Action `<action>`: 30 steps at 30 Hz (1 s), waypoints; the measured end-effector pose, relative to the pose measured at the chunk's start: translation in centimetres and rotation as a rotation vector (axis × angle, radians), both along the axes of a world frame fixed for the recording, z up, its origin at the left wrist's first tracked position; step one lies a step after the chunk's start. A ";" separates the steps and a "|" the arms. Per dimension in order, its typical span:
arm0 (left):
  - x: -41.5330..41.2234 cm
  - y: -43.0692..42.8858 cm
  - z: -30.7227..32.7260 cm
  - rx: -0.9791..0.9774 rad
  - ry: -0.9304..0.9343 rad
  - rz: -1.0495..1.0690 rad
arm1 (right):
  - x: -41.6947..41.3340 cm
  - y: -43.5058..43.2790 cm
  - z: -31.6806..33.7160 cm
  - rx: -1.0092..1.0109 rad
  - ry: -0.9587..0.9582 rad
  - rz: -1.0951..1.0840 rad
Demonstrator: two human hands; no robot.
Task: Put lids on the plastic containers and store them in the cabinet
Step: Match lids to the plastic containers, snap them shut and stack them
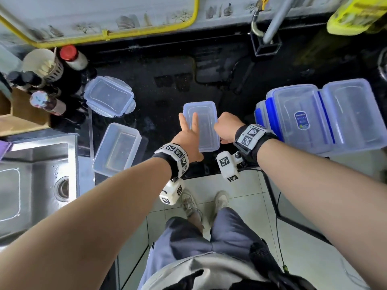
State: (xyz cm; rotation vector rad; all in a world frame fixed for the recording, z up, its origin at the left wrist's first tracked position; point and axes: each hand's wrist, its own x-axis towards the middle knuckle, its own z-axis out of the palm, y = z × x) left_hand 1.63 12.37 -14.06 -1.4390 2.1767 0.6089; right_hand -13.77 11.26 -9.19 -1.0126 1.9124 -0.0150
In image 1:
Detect purple cloth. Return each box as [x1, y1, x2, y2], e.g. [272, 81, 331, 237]
[0, 140, 13, 161]

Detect large clear plastic container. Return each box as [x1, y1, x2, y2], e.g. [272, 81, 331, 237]
[319, 78, 387, 155]

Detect open clear plastic container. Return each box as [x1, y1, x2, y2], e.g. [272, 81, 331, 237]
[92, 122, 142, 178]

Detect small clear plastic container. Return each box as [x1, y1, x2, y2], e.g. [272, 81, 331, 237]
[183, 101, 221, 153]

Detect clear container with clip lid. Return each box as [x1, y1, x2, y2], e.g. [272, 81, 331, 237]
[83, 76, 136, 118]

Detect yellow gas pipe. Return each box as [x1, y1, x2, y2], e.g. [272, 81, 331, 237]
[0, 0, 200, 49]

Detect left wristband with marker tags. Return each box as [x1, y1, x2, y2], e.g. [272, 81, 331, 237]
[154, 143, 190, 180]

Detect black square holder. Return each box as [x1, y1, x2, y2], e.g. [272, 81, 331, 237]
[250, 29, 282, 57]

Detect black cable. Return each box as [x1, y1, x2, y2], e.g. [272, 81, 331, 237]
[261, 169, 333, 273]

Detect stainless steel sink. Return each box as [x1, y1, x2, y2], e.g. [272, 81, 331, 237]
[0, 134, 80, 240]

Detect person's grey shirt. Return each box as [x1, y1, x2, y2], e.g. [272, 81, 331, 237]
[141, 251, 268, 290]

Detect person's right hand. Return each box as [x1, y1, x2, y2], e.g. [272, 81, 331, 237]
[214, 112, 245, 145]

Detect large container with blue lid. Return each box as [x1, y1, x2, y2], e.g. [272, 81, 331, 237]
[254, 84, 337, 156]

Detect person's left forearm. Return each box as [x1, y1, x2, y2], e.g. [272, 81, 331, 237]
[0, 156, 173, 290]

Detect right wristband with marker tags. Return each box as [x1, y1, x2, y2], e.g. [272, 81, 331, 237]
[233, 124, 279, 164]

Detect person's shoe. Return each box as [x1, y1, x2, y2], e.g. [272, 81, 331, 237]
[180, 190, 204, 222]
[214, 190, 230, 213]

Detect person's left hand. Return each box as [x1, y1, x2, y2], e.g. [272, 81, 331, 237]
[171, 112, 204, 163]

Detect person's grey-blue shorts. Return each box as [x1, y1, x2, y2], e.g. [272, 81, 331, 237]
[137, 207, 274, 290]

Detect wooden box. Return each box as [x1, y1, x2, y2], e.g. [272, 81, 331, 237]
[0, 87, 51, 138]

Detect white right wrist tracker cube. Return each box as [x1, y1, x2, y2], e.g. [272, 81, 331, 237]
[216, 151, 244, 182]

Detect white utensil holder cup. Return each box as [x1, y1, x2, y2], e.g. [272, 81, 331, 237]
[22, 48, 64, 85]

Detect red cap sauce bottle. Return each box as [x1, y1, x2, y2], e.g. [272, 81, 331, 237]
[59, 45, 89, 72]

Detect person's left shoe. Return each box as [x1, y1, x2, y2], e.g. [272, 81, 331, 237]
[180, 190, 204, 222]

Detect white wrist tracker cube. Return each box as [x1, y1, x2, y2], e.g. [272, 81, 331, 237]
[216, 151, 244, 182]
[159, 178, 184, 206]

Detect person's right forearm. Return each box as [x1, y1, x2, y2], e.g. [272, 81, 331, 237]
[256, 138, 387, 290]

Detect person's right shoe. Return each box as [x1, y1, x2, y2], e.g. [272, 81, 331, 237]
[214, 190, 230, 213]

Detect grey metal pipe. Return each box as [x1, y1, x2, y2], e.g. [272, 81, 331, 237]
[262, 0, 296, 45]

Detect gas valve with yellow handle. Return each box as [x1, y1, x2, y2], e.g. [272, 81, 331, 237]
[251, 0, 270, 37]

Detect wristband with marker tags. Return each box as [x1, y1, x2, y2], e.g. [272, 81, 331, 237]
[233, 124, 279, 164]
[154, 143, 190, 180]

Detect yellow-green plastic item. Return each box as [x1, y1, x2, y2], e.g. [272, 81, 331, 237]
[326, 0, 387, 36]

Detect white left wrist tracker cube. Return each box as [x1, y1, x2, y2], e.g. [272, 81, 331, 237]
[159, 178, 184, 206]

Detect pink cap sauce bottle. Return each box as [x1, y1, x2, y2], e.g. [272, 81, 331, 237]
[29, 90, 67, 117]

